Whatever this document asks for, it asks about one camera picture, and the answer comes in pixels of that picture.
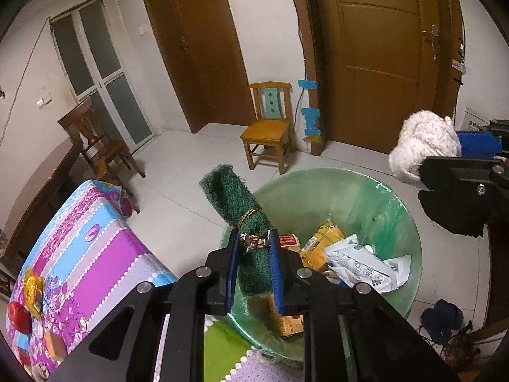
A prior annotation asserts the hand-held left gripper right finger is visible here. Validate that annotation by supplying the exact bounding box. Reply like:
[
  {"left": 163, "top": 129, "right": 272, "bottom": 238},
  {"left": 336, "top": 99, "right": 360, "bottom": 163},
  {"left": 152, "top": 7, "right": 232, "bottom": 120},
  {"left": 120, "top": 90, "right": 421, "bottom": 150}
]
[{"left": 267, "top": 228, "right": 461, "bottom": 382}]

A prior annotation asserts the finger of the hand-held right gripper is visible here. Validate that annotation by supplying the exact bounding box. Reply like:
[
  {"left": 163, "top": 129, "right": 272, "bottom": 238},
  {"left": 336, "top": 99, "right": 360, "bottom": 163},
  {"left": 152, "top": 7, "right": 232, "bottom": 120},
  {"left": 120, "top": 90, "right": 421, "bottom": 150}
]
[
  {"left": 417, "top": 155, "right": 509, "bottom": 198},
  {"left": 455, "top": 118, "right": 509, "bottom": 159}
]

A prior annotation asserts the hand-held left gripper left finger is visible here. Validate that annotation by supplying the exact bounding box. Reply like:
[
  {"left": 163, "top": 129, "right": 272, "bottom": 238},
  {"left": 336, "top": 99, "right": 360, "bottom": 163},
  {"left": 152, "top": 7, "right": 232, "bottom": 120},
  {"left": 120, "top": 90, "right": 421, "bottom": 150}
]
[{"left": 48, "top": 229, "right": 241, "bottom": 382}]

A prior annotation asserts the white fluffy cloth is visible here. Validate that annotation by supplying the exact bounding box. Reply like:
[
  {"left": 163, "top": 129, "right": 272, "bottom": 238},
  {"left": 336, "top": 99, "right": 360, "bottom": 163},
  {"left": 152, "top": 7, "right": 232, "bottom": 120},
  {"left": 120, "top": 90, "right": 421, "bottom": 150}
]
[{"left": 389, "top": 109, "right": 464, "bottom": 186}]

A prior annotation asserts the green scouring pad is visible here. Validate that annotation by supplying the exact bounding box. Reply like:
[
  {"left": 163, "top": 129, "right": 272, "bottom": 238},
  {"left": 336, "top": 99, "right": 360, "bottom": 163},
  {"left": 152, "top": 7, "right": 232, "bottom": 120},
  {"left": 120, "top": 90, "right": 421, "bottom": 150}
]
[{"left": 199, "top": 163, "right": 275, "bottom": 297}]

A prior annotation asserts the round bin with green liner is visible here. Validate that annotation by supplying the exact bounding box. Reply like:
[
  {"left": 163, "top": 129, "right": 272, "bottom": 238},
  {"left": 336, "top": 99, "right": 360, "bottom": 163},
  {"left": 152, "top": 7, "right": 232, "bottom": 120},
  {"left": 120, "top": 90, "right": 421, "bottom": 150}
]
[{"left": 219, "top": 167, "right": 423, "bottom": 363}]

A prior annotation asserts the small red box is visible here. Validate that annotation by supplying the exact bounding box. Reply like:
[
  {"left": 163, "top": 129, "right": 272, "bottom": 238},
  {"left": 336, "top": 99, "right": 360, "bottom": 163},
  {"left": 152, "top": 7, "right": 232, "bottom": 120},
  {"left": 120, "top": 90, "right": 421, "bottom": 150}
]
[{"left": 278, "top": 234, "right": 300, "bottom": 252}]

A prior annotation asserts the yellow snack bag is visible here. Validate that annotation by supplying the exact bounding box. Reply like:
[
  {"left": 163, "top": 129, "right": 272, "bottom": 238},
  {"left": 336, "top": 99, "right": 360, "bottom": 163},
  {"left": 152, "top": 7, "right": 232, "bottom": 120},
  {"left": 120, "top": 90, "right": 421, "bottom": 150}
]
[{"left": 300, "top": 223, "right": 346, "bottom": 271}]

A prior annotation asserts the foam puzzle floor mat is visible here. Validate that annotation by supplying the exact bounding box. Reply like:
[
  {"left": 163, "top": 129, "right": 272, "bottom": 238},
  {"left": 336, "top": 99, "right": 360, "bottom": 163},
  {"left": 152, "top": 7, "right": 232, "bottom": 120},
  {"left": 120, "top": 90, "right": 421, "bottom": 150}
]
[{"left": 153, "top": 314, "right": 307, "bottom": 382}]

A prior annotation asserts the white bag with blue print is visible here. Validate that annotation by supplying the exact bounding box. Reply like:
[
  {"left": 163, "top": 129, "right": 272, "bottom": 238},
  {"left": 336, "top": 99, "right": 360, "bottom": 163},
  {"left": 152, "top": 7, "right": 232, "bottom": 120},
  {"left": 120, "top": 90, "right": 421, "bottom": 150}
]
[{"left": 324, "top": 234, "right": 412, "bottom": 293}]

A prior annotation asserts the floral striped tablecloth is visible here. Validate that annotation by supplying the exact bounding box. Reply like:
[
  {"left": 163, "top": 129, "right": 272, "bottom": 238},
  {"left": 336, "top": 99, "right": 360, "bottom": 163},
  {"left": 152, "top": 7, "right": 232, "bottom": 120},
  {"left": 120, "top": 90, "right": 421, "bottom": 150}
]
[{"left": 6, "top": 179, "right": 179, "bottom": 378}]

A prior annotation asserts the small light wooden chair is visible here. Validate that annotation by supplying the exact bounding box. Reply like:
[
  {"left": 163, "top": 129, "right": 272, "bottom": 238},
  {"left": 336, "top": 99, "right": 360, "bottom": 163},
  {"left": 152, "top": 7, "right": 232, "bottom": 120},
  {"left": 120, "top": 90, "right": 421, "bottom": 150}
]
[{"left": 240, "top": 81, "right": 293, "bottom": 173}]

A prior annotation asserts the dark blue fabric item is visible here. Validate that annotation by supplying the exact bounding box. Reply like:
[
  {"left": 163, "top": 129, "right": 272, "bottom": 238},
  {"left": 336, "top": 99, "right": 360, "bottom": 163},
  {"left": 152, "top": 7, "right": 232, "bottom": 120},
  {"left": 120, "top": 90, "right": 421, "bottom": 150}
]
[{"left": 421, "top": 299, "right": 464, "bottom": 343}]

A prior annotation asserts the blue tape patch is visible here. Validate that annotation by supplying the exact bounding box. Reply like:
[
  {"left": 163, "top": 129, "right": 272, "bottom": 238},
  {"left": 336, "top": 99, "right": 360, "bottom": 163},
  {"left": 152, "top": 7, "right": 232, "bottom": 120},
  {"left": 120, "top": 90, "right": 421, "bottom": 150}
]
[{"left": 301, "top": 107, "right": 322, "bottom": 136}]

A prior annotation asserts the dark wooden chair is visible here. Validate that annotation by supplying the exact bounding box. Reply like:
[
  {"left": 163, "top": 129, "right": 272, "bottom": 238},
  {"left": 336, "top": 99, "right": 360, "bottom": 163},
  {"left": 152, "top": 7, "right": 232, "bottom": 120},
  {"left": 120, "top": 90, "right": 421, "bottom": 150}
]
[{"left": 58, "top": 96, "right": 146, "bottom": 180}]

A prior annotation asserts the brown block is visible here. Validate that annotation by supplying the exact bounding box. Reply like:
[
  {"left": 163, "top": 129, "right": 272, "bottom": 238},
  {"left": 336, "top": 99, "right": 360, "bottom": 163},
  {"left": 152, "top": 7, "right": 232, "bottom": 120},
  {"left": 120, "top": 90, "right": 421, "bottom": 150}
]
[{"left": 44, "top": 331, "right": 66, "bottom": 361}]

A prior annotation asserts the yellow plastic packet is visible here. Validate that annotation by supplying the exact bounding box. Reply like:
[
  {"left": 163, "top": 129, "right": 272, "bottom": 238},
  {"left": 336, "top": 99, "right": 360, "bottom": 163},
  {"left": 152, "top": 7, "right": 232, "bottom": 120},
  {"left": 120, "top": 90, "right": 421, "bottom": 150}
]
[{"left": 24, "top": 267, "right": 44, "bottom": 319}]

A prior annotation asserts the red apple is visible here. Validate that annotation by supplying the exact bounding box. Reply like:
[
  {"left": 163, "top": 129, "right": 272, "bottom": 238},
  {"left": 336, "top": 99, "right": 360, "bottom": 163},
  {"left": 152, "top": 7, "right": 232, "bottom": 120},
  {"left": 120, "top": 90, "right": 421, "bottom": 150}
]
[{"left": 7, "top": 301, "right": 33, "bottom": 335}]

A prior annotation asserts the plain brown wooden door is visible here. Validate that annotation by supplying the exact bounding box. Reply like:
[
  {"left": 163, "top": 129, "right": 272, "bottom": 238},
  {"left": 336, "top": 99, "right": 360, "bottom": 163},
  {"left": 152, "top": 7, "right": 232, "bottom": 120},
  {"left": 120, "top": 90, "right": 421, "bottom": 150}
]
[{"left": 135, "top": 0, "right": 255, "bottom": 134}]

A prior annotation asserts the frosted glass double door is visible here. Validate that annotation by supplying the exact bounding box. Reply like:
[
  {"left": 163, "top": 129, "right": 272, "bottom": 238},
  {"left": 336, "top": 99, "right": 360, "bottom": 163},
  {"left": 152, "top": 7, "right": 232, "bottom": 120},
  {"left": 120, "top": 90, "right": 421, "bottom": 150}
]
[{"left": 50, "top": 0, "right": 156, "bottom": 148}]

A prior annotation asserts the brass door handle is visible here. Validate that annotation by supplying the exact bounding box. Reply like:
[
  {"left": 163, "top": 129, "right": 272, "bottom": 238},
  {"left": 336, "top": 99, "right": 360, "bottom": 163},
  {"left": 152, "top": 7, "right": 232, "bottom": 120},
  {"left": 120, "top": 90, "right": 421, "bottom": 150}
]
[{"left": 422, "top": 24, "right": 441, "bottom": 64}]

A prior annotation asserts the brown door with brass handle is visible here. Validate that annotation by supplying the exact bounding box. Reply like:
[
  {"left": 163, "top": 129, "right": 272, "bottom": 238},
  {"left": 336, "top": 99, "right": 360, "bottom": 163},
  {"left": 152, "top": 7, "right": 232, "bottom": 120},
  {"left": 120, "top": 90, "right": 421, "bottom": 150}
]
[{"left": 288, "top": 0, "right": 466, "bottom": 156}]

